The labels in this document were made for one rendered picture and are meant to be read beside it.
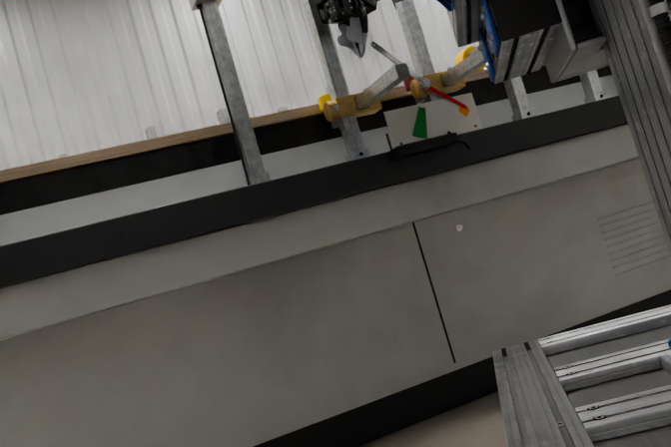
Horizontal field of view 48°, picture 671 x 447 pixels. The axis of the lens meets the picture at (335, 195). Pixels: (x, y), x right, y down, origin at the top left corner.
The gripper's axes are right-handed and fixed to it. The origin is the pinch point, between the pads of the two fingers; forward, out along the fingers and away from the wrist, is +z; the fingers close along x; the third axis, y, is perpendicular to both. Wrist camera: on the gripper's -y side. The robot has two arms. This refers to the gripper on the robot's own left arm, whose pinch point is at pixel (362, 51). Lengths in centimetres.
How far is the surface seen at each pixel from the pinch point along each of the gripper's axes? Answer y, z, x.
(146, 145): 39, 6, -42
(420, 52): -19.9, 1.2, 0.7
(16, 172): 68, 6, -53
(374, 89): 5.0, 11.1, 5.3
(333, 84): 4.6, 4.9, -8.3
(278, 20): -483, -262, -592
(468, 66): -17.9, 10.5, 15.2
